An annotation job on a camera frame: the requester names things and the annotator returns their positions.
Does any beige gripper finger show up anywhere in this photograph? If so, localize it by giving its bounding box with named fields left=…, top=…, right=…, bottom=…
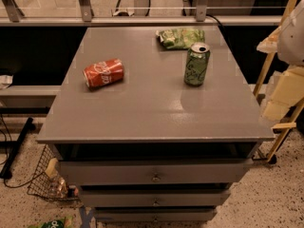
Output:
left=261, top=66, right=304, bottom=122
left=256, top=27, right=281, bottom=53

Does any green soda can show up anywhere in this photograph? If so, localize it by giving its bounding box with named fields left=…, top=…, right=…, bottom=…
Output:
left=184, top=42, right=210, bottom=86

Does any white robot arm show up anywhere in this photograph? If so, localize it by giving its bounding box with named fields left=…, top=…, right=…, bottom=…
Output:
left=256, top=0, right=304, bottom=122

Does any red cola can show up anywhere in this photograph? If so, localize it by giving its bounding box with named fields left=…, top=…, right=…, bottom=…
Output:
left=83, top=59, right=124, bottom=87

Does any green chip bag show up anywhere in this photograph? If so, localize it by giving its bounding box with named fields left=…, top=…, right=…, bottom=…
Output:
left=156, top=28, right=205, bottom=49

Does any top grey drawer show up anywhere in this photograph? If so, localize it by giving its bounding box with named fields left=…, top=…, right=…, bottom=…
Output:
left=58, top=159, right=253, bottom=185

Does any grey drawer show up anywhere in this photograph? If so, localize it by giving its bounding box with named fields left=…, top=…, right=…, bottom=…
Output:
left=94, top=208, right=217, bottom=222
left=58, top=159, right=253, bottom=185
left=80, top=189, right=230, bottom=207

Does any grey drawer cabinet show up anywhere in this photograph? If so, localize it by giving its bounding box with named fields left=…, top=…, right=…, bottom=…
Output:
left=36, top=26, right=276, bottom=224

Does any bottom grey drawer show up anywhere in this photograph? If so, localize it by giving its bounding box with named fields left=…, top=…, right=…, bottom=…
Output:
left=94, top=208, right=217, bottom=222

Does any middle grey drawer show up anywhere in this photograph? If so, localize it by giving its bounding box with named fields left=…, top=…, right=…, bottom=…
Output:
left=80, top=189, right=230, bottom=207

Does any grey metal railing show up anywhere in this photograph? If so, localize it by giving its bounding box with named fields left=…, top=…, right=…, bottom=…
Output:
left=1, top=0, right=282, bottom=27

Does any green bag on floor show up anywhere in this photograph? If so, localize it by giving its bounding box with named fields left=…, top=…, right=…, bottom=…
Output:
left=28, top=216, right=73, bottom=228

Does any white paper on ledge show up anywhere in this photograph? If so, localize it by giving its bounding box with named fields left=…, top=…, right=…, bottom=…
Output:
left=0, top=75, right=13, bottom=89

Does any black floor stand leg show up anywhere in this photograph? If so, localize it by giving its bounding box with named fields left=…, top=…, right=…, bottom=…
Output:
left=0, top=118, right=35, bottom=180

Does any black cable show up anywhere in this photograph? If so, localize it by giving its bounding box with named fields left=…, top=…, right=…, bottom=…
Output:
left=206, top=13, right=232, bottom=46

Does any black wire basket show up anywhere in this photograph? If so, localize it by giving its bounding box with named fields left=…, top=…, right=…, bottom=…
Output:
left=28, top=145, right=79, bottom=202

